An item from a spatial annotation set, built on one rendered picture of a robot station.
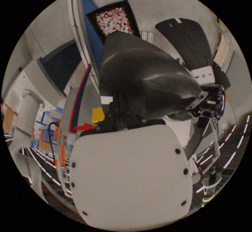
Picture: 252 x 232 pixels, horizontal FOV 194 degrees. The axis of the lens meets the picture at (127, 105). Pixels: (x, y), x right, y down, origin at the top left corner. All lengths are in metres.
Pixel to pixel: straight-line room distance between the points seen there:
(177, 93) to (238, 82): 5.63
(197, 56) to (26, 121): 0.73
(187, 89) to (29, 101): 0.59
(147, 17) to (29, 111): 1.49
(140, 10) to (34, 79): 1.32
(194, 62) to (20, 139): 0.74
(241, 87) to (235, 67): 1.08
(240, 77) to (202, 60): 5.38
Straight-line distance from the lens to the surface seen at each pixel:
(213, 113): 0.28
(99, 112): 0.45
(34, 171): 0.49
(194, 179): 1.13
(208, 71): 0.33
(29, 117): 0.47
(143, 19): 1.32
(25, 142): 0.46
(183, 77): 0.15
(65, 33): 1.42
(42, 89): 0.46
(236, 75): 5.73
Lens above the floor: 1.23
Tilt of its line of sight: 32 degrees down
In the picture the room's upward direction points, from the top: 168 degrees clockwise
